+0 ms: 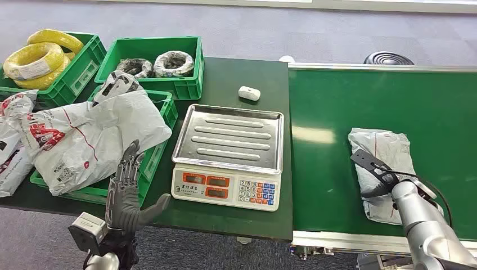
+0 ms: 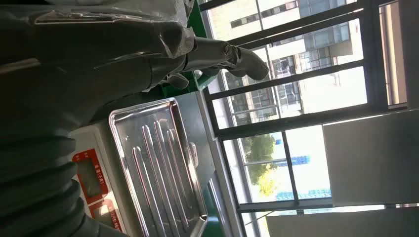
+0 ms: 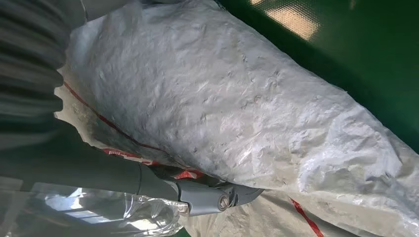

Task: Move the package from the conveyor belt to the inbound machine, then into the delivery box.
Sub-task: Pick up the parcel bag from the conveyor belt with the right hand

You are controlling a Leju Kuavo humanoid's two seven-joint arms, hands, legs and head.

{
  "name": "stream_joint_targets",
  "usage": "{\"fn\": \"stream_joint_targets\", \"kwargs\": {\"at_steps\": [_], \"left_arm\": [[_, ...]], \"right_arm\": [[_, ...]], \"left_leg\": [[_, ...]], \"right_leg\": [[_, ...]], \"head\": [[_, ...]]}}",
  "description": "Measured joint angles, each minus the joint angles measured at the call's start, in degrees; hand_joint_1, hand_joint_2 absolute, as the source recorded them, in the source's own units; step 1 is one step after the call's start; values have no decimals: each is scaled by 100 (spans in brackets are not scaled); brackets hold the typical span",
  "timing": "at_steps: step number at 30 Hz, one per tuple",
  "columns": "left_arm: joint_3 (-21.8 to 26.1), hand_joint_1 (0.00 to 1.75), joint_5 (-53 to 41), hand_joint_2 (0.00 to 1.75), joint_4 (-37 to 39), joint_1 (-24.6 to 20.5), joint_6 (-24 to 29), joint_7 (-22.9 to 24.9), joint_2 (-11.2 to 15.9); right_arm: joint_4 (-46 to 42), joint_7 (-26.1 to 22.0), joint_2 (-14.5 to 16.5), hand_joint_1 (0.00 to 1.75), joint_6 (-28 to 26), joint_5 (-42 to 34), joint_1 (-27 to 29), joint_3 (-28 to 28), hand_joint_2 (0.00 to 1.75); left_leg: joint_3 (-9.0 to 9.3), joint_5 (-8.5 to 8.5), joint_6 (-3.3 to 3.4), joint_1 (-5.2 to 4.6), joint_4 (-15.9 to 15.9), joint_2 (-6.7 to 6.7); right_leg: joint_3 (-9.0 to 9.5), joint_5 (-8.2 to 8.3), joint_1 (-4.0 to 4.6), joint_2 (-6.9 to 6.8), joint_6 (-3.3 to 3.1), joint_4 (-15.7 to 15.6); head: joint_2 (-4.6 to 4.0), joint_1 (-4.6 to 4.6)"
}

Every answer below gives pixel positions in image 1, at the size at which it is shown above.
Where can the green crate with mottled coils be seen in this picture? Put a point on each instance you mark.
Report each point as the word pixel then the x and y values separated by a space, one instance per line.
pixel 186 87

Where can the white electronic scale body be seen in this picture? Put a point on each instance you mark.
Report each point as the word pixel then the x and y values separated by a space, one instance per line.
pixel 227 197

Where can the small white round object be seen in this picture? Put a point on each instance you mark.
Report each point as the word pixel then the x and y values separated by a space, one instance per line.
pixel 287 59

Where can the large white red-logo mailer package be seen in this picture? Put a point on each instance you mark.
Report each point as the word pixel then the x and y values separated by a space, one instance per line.
pixel 111 130

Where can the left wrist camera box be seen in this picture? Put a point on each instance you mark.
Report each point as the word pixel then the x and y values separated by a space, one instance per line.
pixel 86 231

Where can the white red-print mailer package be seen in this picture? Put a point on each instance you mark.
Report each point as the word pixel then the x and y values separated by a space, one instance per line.
pixel 16 111

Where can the grey-white mailer package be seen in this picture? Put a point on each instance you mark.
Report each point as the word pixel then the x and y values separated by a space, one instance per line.
pixel 387 145

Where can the small white plastic device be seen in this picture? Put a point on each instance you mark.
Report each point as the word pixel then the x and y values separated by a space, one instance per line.
pixel 249 93

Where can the steel weighing tray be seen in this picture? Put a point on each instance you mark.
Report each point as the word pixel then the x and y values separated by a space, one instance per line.
pixel 227 138

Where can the crumpled black-print mailer package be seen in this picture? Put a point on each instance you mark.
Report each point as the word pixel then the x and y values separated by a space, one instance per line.
pixel 117 85

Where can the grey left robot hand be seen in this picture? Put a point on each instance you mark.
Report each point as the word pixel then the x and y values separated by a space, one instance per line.
pixel 123 208

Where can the white black-text mailer package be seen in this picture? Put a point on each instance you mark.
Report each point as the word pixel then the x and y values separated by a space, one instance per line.
pixel 13 175

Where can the white table foot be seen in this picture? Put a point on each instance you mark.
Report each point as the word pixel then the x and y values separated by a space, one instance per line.
pixel 244 241

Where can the green crate holding packages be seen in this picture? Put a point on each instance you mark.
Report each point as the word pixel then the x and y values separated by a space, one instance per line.
pixel 154 160

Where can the black ribbed round object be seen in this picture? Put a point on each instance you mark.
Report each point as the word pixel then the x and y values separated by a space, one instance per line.
pixel 387 59

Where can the green conveyor belt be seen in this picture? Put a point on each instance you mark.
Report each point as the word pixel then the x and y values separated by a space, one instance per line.
pixel 335 167

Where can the green crate with yellow coils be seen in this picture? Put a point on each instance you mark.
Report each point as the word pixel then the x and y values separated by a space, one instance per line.
pixel 80 72

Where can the dark green table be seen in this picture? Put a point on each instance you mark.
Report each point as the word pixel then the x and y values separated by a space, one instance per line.
pixel 231 74

